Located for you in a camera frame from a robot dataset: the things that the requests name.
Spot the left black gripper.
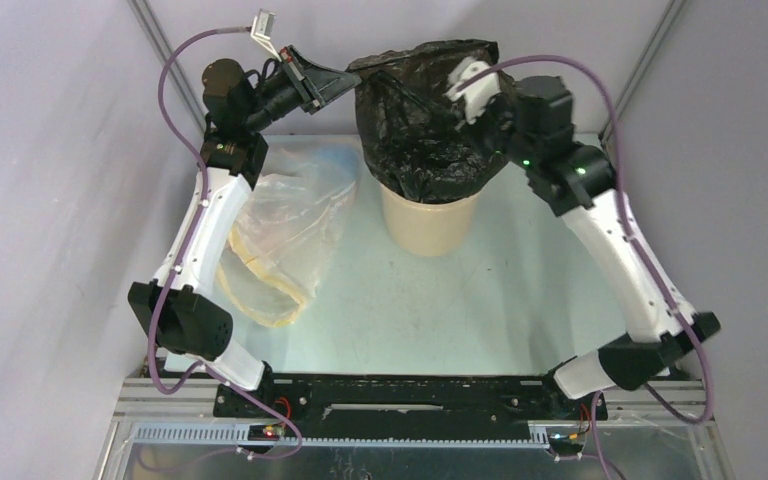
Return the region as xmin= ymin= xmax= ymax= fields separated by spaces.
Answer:
xmin=242 ymin=46 xmax=360 ymax=134

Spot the black trash bag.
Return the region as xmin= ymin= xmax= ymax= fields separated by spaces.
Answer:
xmin=347 ymin=39 xmax=507 ymax=204

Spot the clear plastic bag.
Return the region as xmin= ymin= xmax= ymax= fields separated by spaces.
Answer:
xmin=216 ymin=138 xmax=362 ymax=327

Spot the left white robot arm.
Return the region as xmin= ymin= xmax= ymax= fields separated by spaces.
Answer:
xmin=128 ymin=47 xmax=360 ymax=417

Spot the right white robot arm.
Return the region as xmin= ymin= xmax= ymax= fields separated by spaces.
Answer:
xmin=451 ymin=73 xmax=721 ymax=418

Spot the beige plastic trash bin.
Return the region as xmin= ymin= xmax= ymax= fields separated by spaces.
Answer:
xmin=379 ymin=184 xmax=480 ymax=257

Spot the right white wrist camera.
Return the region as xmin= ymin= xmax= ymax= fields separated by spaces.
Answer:
xmin=445 ymin=56 xmax=501 ymax=125

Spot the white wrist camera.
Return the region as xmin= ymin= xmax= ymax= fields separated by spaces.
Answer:
xmin=249 ymin=9 xmax=280 ymax=60
xmin=445 ymin=56 xmax=501 ymax=125

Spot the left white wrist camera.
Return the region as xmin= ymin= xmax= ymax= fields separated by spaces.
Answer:
xmin=249 ymin=9 xmax=280 ymax=60

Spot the right aluminium frame post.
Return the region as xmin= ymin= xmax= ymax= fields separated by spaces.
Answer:
xmin=614 ymin=0 xmax=690 ymax=120

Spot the aluminium frame post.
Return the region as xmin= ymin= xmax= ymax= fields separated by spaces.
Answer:
xmin=126 ymin=0 xmax=213 ymax=134
xmin=614 ymin=0 xmax=690 ymax=120

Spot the left aluminium frame post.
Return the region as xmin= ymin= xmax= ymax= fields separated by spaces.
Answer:
xmin=126 ymin=0 xmax=213 ymax=134

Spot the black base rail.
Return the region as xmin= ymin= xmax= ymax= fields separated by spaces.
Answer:
xmin=214 ymin=372 xmax=607 ymax=444

